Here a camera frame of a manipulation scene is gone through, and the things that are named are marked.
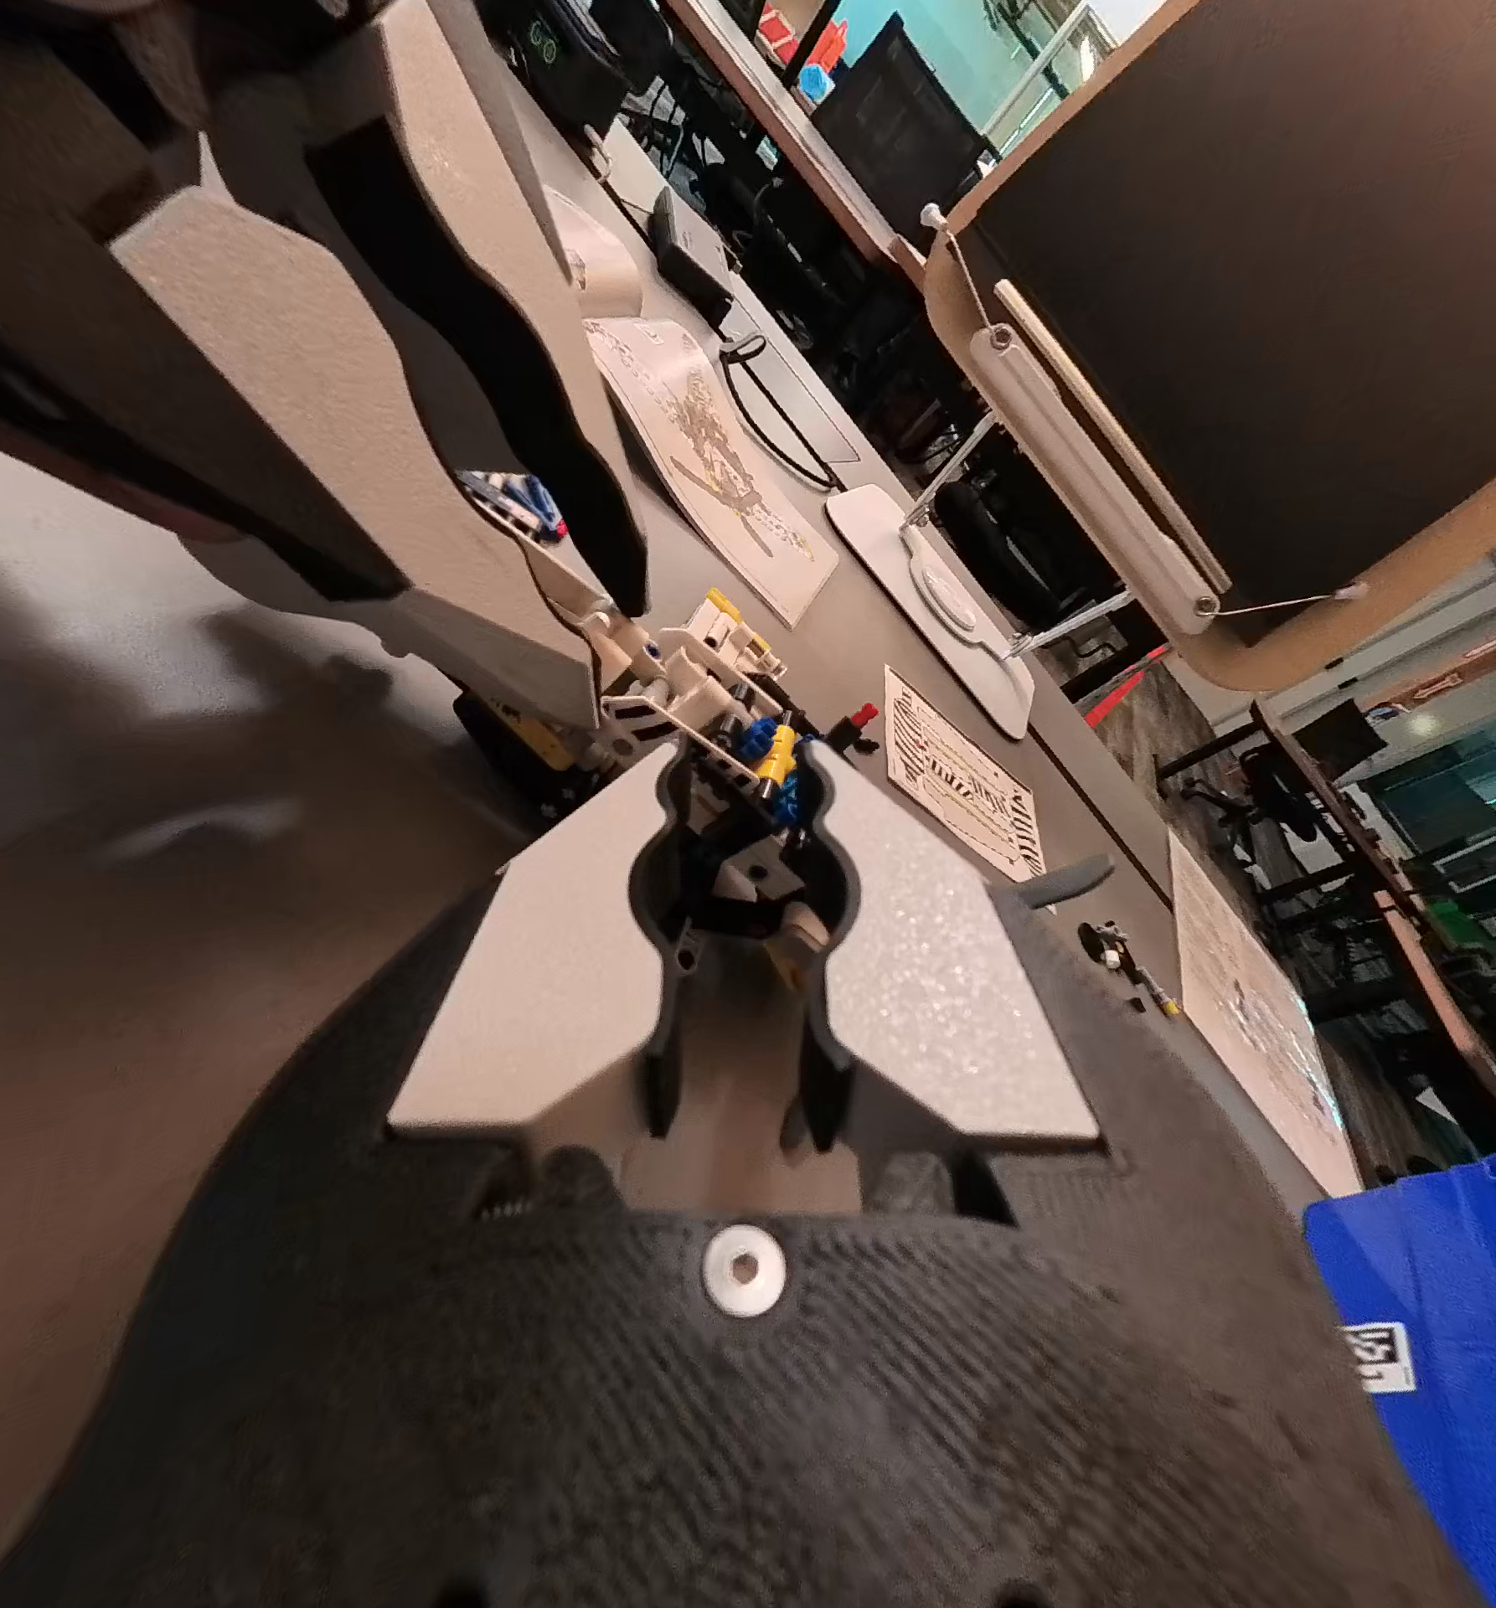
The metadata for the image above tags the lego instruction booklet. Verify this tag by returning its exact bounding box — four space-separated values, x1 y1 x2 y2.
583 310 843 632

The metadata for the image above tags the white lego plane model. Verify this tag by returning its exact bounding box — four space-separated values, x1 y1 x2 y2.
453 588 1115 996

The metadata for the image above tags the computer monitor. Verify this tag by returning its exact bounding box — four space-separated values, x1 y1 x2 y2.
920 0 1496 696

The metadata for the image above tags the flat black device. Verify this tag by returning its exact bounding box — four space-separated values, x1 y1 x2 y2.
645 186 741 319

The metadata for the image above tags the black office chair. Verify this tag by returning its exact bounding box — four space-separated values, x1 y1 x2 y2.
808 12 1004 218

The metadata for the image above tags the white monitor stand base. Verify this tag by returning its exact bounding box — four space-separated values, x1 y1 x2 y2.
820 482 1038 743

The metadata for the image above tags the large printed paper sheet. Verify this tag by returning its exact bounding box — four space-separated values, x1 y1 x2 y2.
1167 826 1370 1203

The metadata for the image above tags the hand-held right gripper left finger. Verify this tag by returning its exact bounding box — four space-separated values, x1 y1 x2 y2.
383 739 689 1142

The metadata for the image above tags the striped sticker sheet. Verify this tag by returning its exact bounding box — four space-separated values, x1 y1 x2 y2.
880 663 1049 882

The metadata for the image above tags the blue plastic bin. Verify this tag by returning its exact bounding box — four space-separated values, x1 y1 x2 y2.
1301 1147 1496 1608

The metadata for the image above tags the black cable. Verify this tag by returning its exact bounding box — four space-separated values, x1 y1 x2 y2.
715 333 846 495

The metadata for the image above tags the open white booklet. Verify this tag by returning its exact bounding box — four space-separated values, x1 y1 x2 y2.
541 186 645 319

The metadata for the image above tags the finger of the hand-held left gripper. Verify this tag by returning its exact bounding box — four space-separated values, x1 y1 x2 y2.
305 0 652 620
112 129 607 733

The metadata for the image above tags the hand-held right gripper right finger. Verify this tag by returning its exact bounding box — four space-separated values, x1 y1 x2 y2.
802 748 1105 1153

